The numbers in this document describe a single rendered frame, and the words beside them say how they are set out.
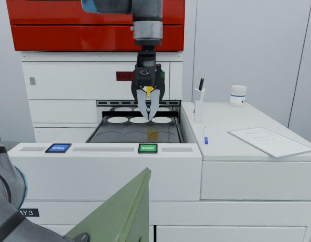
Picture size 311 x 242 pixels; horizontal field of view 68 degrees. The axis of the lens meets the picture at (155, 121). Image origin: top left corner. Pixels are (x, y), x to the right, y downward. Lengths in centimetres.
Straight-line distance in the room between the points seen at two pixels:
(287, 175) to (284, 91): 240
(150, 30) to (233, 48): 225
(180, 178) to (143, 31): 40
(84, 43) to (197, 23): 173
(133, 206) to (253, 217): 52
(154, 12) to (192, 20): 212
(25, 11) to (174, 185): 101
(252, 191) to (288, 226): 18
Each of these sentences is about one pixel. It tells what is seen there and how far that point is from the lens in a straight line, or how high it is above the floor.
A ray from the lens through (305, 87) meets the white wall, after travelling 321.
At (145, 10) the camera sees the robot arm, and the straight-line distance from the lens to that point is 60.
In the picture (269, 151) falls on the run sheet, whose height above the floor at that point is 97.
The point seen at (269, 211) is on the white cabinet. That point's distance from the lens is 80.
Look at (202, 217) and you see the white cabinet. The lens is 75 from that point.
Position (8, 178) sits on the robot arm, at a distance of 48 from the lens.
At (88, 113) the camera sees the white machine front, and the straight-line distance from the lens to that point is 129.
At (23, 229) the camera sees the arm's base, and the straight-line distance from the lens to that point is 37.
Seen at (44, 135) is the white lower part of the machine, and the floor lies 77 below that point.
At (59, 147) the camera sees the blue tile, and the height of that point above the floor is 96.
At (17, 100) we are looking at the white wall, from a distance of 321.
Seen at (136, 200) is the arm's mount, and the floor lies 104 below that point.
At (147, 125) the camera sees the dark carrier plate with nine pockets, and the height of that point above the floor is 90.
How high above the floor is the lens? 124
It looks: 18 degrees down
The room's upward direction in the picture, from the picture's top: straight up
